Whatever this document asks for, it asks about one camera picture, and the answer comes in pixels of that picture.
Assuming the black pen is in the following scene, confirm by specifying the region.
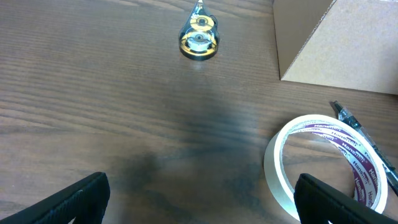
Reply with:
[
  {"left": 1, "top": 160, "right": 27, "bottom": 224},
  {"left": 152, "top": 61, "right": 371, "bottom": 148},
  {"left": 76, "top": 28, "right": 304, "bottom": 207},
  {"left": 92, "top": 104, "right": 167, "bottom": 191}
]
[{"left": 330, "top": 101, "right": 397, "bottom": 195}]

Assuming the black yellow correction tape dispenser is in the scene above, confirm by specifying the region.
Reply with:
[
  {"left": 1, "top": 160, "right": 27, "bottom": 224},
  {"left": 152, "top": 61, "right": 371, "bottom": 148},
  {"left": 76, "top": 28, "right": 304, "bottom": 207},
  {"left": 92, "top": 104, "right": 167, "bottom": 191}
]
[{"left": 178, "top": 0, "right": 220, "bottom": 61}]

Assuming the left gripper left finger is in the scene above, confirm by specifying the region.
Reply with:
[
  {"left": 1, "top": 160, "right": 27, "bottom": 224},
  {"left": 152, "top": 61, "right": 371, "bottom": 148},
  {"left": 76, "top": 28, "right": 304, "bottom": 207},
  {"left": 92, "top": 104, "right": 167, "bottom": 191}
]
[{"left": 1, "top": 172, "right": 110, "bottom": 224}]

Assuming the open cardboard box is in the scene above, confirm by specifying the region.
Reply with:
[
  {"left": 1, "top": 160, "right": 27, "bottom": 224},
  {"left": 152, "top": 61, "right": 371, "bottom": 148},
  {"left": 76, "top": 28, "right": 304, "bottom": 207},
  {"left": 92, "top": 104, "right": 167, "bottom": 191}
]
[{"left": 273, "top": 0, "right": 397, "bottom": 95}]

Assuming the white tape roll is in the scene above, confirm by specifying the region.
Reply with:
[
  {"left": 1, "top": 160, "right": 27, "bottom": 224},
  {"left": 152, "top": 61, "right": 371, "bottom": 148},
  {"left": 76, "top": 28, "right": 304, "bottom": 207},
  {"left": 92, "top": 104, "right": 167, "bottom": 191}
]
[{"left": 264, "top": 114, "right": 388, "bottom": 220}]

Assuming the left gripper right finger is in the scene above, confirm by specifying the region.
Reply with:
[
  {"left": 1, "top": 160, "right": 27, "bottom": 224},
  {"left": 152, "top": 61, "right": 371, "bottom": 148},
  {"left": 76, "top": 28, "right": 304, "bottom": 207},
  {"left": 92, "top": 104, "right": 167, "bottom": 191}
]
[{"left": 294, "top": 173, "right": 397, "bottom": 224}]

